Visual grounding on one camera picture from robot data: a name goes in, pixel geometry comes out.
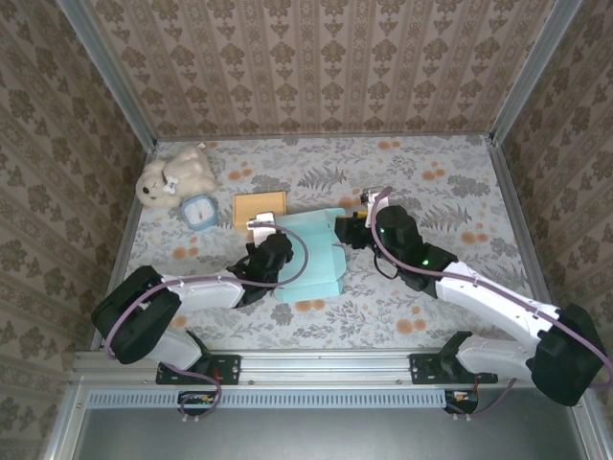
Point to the light blue paper box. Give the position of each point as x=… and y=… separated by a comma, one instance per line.
x=316, y=278

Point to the orange paper box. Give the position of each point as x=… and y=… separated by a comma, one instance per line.
x=258, y=203

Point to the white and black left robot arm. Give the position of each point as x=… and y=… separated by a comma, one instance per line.
x=206, y=292

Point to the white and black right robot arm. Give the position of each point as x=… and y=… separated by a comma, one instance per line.
x=488, y=297

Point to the small blue square clock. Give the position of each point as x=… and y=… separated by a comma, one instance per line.
x=198, y=212

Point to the floral patterned table cover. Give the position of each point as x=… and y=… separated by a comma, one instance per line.
x=335, y=335

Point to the cream plush dog toy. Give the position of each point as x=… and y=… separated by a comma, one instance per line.
x=189, y=167

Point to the small black connector board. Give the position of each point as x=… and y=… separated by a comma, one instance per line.
x=462, y=397
x=196, y=398

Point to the grey metal panel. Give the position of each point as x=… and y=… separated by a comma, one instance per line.
x=335, y=436

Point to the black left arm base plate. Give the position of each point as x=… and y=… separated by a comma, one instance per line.
x=230, y=369

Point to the aluminium mounting rail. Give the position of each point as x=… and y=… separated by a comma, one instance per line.
x=325, y=366

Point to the aluminium table side rail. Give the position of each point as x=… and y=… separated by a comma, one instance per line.
x=125, y=239
x=524, y=239

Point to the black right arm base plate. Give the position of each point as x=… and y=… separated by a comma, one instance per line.
x=424, y=369

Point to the aluminium frame post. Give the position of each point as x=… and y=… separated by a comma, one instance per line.
x=532, y=72
x=112, y=72

